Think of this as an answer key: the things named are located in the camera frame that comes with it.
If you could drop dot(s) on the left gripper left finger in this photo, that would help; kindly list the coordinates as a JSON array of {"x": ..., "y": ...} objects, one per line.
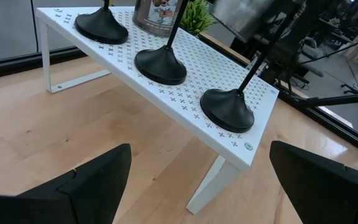
[{"x": 101, "y": 186}]

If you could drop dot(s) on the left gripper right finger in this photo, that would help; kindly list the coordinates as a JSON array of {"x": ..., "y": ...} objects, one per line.
[{"x": 315, "y": 183}]

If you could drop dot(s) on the silver metal candle tin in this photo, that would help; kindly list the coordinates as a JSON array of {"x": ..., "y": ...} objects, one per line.
[{"x": 154, "y": 18}]

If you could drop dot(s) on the green plant in white pot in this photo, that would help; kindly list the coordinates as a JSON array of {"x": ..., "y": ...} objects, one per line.
[{"x": 197, "y": 17}]

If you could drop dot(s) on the white perforated metal shelf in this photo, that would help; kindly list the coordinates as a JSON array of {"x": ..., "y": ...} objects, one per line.
[{"x": 197, "y": 77}]

